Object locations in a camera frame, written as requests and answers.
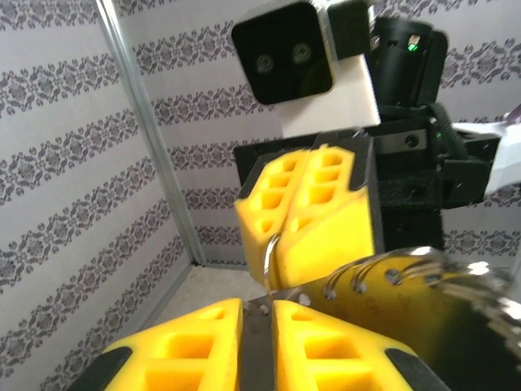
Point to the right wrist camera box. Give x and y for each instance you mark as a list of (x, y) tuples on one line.
[(285, 53)]

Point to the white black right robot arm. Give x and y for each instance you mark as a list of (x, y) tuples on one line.
[(509, 163)]

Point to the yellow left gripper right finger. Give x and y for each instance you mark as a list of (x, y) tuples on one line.
[(285, 346)]

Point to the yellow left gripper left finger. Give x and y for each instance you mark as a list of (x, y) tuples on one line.
[(230, 346)]

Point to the metal key holder with rings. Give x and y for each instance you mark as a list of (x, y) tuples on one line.
[(386, 309)]

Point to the aluminium frame corner post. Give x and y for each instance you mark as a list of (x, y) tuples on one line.
[(154, 134)]

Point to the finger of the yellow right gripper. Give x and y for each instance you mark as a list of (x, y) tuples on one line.
[(338, 244), (252, 228)]

